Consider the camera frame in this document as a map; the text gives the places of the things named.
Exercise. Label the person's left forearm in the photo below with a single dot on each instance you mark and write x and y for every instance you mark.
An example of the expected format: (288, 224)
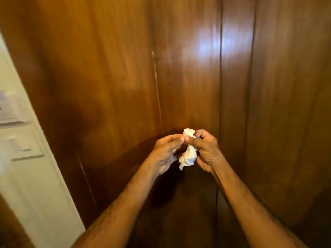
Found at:
(117, 211)

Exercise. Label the wooden wardrobe door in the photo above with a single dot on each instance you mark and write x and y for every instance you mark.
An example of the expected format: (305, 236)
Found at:
(274, 113)
(111, 100)

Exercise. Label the person's right thumb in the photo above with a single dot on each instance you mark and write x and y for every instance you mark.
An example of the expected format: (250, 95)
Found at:
(194, 142)

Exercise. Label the white light switch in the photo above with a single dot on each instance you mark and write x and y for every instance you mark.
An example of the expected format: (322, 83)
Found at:
(10, 108)
(22, 145)

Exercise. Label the person's left thumb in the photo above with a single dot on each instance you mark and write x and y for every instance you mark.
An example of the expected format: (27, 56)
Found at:
(173, 144)

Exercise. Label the person's left hand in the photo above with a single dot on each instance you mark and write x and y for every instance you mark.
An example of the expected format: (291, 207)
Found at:
(163, 154)

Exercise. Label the person's right hand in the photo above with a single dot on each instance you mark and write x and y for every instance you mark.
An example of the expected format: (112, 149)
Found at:
(208, 152)

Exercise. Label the person's right forearm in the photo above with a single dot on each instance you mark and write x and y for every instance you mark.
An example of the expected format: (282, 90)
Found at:
(254, 211)

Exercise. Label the white tissue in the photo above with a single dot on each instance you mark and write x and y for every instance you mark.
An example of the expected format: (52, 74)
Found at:
(189, 154)

